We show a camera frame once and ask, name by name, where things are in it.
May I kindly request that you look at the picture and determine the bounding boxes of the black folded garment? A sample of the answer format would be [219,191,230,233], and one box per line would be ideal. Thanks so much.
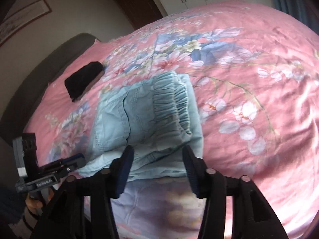
[64,62,104,103]

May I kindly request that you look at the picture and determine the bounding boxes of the gloved left hand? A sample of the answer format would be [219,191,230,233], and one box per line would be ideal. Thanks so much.
[22,193,44,232]

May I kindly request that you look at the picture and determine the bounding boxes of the framed wall picture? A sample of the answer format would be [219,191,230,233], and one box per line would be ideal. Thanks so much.
[1,0,52,46]

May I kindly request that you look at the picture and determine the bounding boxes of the light blue denim pants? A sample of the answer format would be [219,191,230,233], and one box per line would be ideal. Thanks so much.
[79,71,204,181]

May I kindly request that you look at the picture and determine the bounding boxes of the pink floral bed sheet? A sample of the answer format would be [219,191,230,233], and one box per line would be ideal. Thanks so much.
[25,2,318,238]

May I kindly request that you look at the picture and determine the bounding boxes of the dark wooden door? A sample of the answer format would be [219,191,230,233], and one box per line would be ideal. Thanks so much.
[114,0,163,30]

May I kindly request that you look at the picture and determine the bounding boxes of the dark grey headboard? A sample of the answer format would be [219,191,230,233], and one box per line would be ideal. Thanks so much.
[1,33,98,145]

